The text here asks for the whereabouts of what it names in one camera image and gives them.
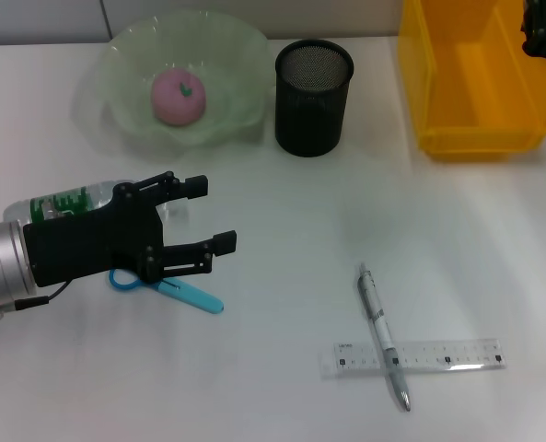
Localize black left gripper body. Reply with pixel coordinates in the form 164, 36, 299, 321
22, 180, 168, 290

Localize clear green-label water bottle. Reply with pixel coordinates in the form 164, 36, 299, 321
2, 178, 182, 227

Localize pink toy peach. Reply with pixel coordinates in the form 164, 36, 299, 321
150, 67, 208, 127

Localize blue scissors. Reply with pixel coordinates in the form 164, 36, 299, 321
108, 267, 225, 316

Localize translucent green fruit bowl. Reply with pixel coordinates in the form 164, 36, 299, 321
72, 13, 276, 150

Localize black mesh pen holder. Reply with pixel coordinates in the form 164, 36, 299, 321
273, 39, 354, 159

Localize silver ballpoint pen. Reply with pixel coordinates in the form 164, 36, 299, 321
356, 262, 413, 413

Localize clear plastic ruler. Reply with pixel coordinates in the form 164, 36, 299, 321
319, 338, 508, 378

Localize yellow plastic bin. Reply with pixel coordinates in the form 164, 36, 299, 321
397, 0, 546, 163

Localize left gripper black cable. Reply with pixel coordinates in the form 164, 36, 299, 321
0, 279, 72, 322

